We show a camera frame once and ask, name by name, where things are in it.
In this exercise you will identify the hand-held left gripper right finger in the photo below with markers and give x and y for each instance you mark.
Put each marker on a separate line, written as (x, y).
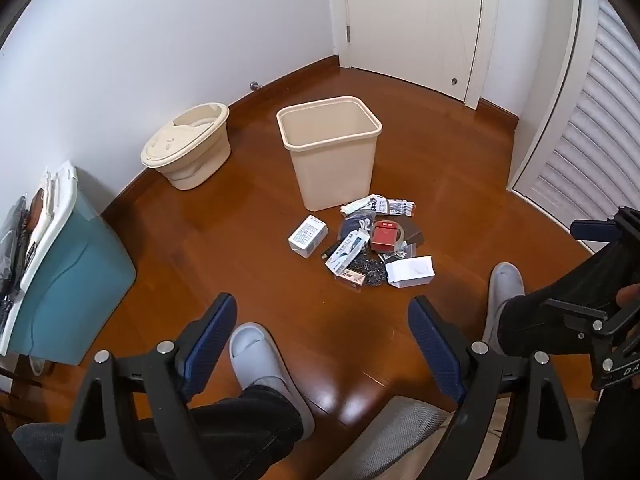
(435, 346)

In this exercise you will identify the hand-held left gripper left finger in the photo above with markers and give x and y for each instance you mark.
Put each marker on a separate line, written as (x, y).
(210, 341)

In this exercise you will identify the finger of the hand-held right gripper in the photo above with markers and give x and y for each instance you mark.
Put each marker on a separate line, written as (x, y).
(575, 308)
(592, 230)

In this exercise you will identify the white paper carton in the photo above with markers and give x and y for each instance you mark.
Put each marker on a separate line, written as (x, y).
(412, 271)

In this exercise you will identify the clear plastic bag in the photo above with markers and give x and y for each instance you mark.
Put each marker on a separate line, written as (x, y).
(406, 251)

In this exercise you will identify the small brown box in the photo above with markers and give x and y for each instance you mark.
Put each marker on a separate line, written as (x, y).
(352, 278)

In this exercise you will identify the brown card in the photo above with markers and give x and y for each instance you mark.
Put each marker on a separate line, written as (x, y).
(416, 234)

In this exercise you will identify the red box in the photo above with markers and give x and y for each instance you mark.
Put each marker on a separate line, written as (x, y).
(386, 237)

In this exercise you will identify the white and blue packet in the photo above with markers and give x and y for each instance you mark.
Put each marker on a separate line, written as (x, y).
(345, 252)

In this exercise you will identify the white cardboard box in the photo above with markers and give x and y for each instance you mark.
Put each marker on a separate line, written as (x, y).
(306, 237)

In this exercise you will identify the silver printed sachet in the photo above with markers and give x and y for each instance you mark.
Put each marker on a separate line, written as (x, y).
(401, 208)

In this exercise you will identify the black cylinder battery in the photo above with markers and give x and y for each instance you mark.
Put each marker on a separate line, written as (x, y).
(327, 251)

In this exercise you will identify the dark blue pouch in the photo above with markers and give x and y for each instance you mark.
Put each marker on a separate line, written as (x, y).
(350, 225)

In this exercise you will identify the white printed sachet orange end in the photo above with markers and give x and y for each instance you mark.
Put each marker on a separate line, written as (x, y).
(365, 205)

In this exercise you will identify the beige plastic waste bin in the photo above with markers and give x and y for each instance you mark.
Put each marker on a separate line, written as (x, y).
(327, 160)

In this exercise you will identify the person's right hand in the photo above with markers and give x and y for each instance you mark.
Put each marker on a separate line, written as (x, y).
(629, 296)

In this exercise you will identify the person's left grey slipper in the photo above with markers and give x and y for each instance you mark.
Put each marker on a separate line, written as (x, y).
(260, 355)

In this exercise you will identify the person's grey slipper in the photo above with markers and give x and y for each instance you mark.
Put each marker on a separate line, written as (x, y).
(260, 355)
(502, 290)

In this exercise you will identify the person's right grey slipper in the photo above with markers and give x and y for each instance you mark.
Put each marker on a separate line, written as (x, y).
(502, 290)

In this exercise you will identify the person's left leg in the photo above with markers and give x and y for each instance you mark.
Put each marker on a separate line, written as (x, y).
(235, 430)

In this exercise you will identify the white louvered closet door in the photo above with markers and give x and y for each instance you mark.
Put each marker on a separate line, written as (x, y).
(585, 125)

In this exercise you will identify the teal storage box white lid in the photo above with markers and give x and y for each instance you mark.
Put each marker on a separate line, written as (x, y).
(75, 280)

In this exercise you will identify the beige folding bucket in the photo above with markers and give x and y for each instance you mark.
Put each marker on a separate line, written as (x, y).
(187, 147)

